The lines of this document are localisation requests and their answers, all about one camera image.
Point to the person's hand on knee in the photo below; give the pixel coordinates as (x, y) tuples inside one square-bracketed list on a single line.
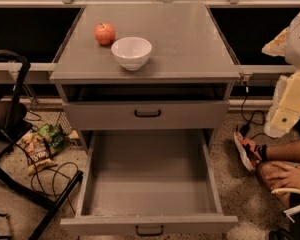
[(286, 176)]

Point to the grey drawer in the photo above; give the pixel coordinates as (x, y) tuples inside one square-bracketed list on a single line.
[(146, 115), (148, 183)]

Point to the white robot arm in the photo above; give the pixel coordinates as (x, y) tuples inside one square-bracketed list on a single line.
[(286, 44)]

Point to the grey drawer cabinet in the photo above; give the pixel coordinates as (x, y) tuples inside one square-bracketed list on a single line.
[(189, 59)]

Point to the grey top drawer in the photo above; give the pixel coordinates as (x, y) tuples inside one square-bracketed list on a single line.
[(146, 115)]

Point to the bare human leg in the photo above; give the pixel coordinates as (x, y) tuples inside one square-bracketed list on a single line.
[(288, 153)]

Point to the orange black sneaker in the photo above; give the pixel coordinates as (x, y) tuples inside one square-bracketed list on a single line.
[(251, 154)]

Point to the white ceramic bowl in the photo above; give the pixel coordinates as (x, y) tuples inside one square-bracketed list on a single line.
[(131, 53)]

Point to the red apple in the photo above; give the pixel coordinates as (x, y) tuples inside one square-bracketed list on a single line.
[(104, 33)]

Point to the green chip bag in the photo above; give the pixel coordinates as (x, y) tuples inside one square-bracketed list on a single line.
[(54, 137)]

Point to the brown snack bag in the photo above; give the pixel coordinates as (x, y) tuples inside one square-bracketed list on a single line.
[(38, 153)]

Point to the black chair frame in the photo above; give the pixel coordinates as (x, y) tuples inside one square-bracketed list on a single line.
[(12, 128)]

